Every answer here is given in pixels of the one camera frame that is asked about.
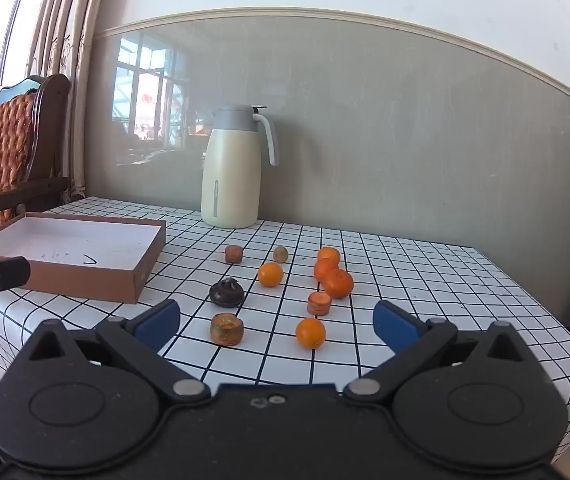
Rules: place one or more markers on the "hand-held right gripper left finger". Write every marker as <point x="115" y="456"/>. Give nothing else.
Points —
<point x="160" y="322"/>

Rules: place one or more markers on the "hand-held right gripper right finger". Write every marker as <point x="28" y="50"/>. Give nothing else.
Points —
<point x="397" y="325"/>

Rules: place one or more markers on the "brown cardboard box tray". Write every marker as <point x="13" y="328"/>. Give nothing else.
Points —
<point x="65" y="240"/>

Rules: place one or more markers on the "orange mandarin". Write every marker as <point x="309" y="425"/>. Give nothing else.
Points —
<point x="322" y="269"/>
<point x="339" y="283"/>
<point x="311" y="333"/>
<point x="329" y="254"/>
<point x="270" y="274"/>

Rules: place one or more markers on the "dark purple mangosteen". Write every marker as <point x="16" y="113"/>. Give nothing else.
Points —
<point x="226" y="292"/>

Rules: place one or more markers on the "round brown withered fruit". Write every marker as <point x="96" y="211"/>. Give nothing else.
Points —
<point x="280" y="254"/>

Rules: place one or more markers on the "white black checked tablecloth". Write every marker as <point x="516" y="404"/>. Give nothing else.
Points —
<point x="415" y="280"/>

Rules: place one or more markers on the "orange tufted wooden sofa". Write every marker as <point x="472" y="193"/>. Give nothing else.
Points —
<point x="0" y="150"/>

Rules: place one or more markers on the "cream thermos jug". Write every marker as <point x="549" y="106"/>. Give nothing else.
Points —
<point x="230" y="180"/>

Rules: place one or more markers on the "beige patterned curtain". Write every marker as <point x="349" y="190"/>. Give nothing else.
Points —
<point x="72" y="60"/>

